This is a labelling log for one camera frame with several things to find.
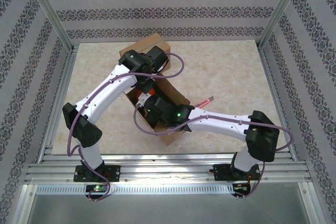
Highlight brown cardboard box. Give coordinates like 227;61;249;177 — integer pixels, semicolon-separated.
119;33;173;74
125;77;192;146

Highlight pink utility knife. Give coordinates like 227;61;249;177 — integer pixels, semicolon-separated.
193;97;215;109

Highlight grey metal panel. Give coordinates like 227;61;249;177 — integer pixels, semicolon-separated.
26;194;310;224

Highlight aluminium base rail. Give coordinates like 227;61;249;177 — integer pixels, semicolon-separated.
25;152;312;183

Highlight white slotted cable duct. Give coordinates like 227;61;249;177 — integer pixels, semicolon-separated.
35;183;236;195

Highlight aluminium side rail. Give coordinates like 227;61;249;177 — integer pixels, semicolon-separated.
257;44;300;162
38;45;80;164

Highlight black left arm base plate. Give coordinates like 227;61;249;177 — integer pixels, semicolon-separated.
73;165;121;183

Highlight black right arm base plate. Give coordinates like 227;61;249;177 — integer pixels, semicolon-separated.
214;163;263;182

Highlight aluminium frame post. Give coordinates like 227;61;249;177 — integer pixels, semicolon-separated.
298;182;326;224
258;0;307;51
14;184;38;224
23;0;76;53

